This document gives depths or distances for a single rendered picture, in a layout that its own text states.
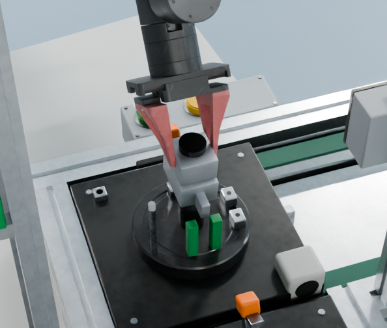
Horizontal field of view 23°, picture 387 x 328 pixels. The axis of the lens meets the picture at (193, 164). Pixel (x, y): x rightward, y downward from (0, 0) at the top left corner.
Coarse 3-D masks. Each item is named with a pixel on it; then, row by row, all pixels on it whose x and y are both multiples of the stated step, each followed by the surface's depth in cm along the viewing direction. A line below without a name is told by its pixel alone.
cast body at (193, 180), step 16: (176, 144) 103; (192, 144) 102; (208, 144) 103; (176, 160) 102; (192, 160) 101; (208, 160) 102; (176, 176) 103; (192, 176) 102; (208, 176) 103; (176, 192) 105; (192, 192) 103; (208, 192) 104; (208, 208) 103
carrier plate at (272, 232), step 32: (224, 160) 121; (256, 160) 121; (128, 192) 117; (256, 192) 117; (96, 224) 114; (128, 224) 114; (256, 224) 114; (288, 224) 114; (96, 256) 110; (128, 256) 110; (256, 256) 110; (128, 288) 107; (160, 288) 107; (192, 288) 107; (224, 288) 107; (256, 288) 107; (128, 320) 104; (160, 320) 104; (192, 320) 104; (224, 320) 106
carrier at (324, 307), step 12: (312, 300) 106; (324, 300) 106; (276, 312) 105; (288, 312) 105; (300, 312) 105; (312, 312) 105; (324, 312) 105; (336, 312) 105; (228, 324) 104; (240, 324) 104; (276, 324) 104; (288, 324) 104; (300, 324) 104; (312, 324) 104; (324, 324) 104; (336, 324) 104
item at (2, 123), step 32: (0, 32) 57; (0, 64) 58; (0, 96) 61; (0, 128) 62; (0, 160) 64; (0, 192) 91; (32, 192) 67; (32, 224) 70; (32, 256) 73; (32, 288) 75; (32, 320) 107
